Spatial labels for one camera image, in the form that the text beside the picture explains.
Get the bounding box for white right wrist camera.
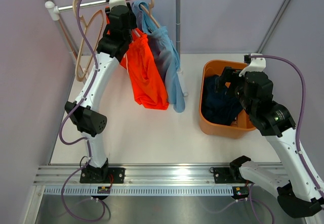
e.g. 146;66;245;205
239;53;266;77

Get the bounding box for aluminium mounting rail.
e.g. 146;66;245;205
33;162;308;187

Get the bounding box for orange plastic basket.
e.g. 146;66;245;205
199;60;256;139

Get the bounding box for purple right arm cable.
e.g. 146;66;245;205
249;54;324;199

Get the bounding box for orange shorts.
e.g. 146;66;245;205
120;28;169;110

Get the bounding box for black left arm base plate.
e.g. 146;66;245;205
79;166;126;184

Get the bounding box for navy blue shorts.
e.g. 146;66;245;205
201;75;243;126

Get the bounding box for slotted grey cable duct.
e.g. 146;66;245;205
43;185;233;196

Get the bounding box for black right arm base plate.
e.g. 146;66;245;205
209;167;246;184

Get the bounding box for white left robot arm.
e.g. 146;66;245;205
65;4;136;183

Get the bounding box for beige wooden hanger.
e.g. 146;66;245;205
72;0;104;83

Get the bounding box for white metal clothes rack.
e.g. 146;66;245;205
45;0;188;97

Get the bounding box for tan wooden hanger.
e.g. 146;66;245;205
140;0;160;28

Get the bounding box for light blue shorts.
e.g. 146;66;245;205
132;1;185;113

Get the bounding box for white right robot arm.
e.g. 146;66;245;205
216;66;323;218

